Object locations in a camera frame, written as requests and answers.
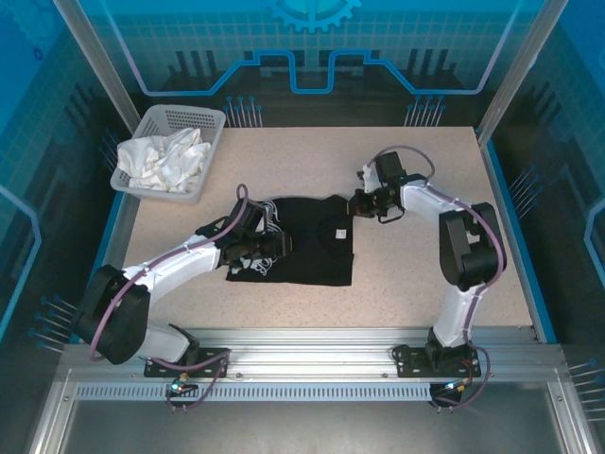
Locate black floral print t-shirt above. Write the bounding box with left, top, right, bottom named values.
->
left=225, top=194, right=355, bottom=288

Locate grey plastic laundry basket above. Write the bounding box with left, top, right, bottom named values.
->
left=110, top=104, right=227, bottom=206

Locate crumpled white t-shirt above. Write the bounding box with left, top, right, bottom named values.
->
left=116, top=126, right=213, bottom=194

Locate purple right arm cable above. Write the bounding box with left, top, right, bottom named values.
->
left=372, top=145, right=508, bottom=412

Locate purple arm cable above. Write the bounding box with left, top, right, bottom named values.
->
left=89, top=183, right=251, bottom=412
left=372, top=145, right=508, bottom=412

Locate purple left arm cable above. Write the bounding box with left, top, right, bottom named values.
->
left=89, top=183, right=251, bottom=412

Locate aluminium mounting rail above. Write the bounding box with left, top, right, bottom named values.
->
left=59, top=327, right=566, bottom=383

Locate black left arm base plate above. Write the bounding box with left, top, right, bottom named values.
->
left=144, top=347, right=232, bottom=378

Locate slotted grey cable duct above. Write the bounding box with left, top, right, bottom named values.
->
left=75, top=383, right=434, bottom=402

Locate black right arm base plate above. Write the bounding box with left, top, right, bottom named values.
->
left=394, top=346, right=482, bottom=378

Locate right aluminium frame post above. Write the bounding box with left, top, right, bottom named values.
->
left=474, top=0, right=572, bottom=147

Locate aluminium frame post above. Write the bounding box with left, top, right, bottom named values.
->
left=50, top=0, right=161, bottom=148
left=474, top=0, right=572, bottom=147

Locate left aluminium frame post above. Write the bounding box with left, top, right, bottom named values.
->
left=50, top=0, right=161, bottom=148

